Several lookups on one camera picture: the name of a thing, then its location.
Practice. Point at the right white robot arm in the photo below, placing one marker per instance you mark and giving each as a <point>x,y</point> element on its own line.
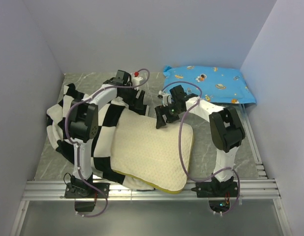
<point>226,128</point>

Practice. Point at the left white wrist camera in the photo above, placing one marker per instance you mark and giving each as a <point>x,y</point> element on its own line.
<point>137,80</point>

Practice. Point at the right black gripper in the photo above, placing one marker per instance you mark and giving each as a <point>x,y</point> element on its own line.
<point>161,110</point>

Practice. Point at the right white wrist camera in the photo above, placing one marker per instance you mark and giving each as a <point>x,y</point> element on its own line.
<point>166,98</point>

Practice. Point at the blue space print pillow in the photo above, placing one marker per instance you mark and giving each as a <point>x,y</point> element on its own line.
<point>218,84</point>

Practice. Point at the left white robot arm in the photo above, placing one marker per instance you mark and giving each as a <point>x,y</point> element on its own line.
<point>81,122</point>

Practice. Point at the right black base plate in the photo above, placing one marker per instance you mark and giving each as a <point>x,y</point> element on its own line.
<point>211,190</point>

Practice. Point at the cream yellow pillow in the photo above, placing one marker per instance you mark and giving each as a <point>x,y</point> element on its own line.
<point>157,157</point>

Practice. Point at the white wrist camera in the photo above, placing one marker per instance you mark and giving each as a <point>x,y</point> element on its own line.
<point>166,98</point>
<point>137,80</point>

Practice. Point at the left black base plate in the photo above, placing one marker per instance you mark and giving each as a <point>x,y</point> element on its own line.
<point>72,192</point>

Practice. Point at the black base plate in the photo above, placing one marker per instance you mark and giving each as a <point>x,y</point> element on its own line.
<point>211,190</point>
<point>72,192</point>

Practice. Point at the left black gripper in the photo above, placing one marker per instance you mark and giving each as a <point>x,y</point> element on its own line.
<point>137,103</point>

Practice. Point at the black white checkered pillowcase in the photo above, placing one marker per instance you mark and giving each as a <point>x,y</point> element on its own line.
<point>101,146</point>

